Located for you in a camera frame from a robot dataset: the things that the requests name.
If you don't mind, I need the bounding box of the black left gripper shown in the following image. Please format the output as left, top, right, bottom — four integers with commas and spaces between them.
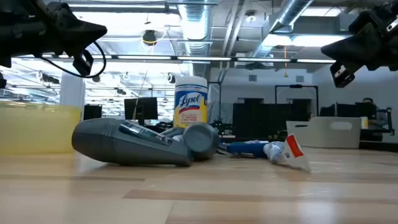
29, 0, 108, 59

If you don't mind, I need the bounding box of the black aluminium table frame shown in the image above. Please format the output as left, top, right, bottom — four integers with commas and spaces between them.
217, 134, 398, 152

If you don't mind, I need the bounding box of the long ceiling light strip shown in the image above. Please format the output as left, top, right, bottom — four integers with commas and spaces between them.
12, 54, 337, 65

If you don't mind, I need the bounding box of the white toothpaste tube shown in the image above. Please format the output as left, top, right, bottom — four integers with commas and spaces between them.
263, 133, 312, 174

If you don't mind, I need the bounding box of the Lysol wipes canister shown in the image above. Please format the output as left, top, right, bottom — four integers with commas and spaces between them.
173, 75, 208, 129

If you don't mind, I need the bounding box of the black gantry frame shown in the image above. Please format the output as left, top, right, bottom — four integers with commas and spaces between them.
274, 84, 320, 116

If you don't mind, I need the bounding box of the grey cover sheet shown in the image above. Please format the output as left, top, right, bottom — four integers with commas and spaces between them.
207, 101, 234, 125

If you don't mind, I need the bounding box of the ribbed silver air duct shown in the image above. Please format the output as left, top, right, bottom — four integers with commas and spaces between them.
178, 0, 213, 57

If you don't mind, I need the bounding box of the black partition panel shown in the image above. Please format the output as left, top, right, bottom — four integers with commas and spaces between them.
233, 98, 312, 140

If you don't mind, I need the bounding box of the white plastic bin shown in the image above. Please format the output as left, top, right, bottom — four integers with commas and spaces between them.
285, 116, 362, 149

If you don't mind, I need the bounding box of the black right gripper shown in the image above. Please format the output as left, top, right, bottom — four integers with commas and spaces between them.
322, 2, 398, 72

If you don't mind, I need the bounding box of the white building column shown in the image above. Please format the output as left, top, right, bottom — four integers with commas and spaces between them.
60, 72, 86, 108

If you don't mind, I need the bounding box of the yellow plastic bin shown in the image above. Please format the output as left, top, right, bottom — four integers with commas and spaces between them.
0, 104, 82, 156

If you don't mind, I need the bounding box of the black computer monitor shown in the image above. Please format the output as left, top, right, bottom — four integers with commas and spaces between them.
124, 96, 159, 121
336, 103, 356, 118
320, 105, 336, 118
355, 102, 377, 120

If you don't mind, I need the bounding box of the person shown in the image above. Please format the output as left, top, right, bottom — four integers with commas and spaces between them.
362, 97, 389, 128

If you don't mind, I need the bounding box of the smooth silver air duct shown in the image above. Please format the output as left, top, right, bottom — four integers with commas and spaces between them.
248, 0, 314, 58

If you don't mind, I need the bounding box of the black clamp stand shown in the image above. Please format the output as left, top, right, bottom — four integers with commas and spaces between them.
384, 107, 396, 136

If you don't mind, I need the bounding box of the black ceiling cable reel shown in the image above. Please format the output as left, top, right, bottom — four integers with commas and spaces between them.
142, 29, 158, 47

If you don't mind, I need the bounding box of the blue disposable razor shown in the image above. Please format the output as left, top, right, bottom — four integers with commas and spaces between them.
217, 140, 270, 159

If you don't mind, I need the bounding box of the yellow hanging cord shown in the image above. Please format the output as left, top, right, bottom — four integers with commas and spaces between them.
283, 45, 289, 78

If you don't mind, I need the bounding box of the black box cabinet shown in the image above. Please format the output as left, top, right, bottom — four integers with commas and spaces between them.
83, 104, 103, 121

